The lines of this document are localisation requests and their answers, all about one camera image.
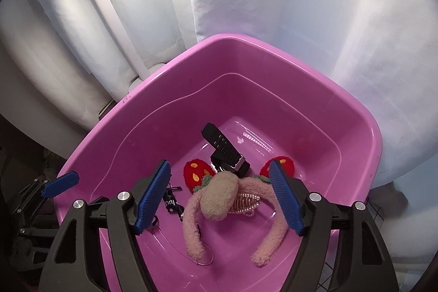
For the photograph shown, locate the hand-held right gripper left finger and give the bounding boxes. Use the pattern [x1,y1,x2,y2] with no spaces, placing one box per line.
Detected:
[38,160,172,292]

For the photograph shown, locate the black strap keychain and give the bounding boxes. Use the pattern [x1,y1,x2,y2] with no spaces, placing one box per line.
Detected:
[155,189,183,227]

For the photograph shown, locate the pink plastic tub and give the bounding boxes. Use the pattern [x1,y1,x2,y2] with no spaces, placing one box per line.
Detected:
[56,33,382,292]

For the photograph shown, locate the pink strawberry plush headband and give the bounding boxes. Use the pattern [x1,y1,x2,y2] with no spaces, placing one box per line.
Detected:
[182,158,295,268]

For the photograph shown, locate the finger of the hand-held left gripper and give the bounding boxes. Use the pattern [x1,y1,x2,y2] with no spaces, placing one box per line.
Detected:
[15,172,80,234]

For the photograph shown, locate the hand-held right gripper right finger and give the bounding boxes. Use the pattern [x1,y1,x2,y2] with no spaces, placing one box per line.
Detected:
[269,160,399,292]

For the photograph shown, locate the thin metal bangle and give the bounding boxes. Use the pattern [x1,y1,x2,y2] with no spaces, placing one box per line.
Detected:
[192,239,214,266]

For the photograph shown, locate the black wrist watch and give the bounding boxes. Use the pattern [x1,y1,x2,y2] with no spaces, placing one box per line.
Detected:
[201,123,251,176]

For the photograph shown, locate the pearl hair claw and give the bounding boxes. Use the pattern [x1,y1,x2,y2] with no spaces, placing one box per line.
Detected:
[230,193,261,216]

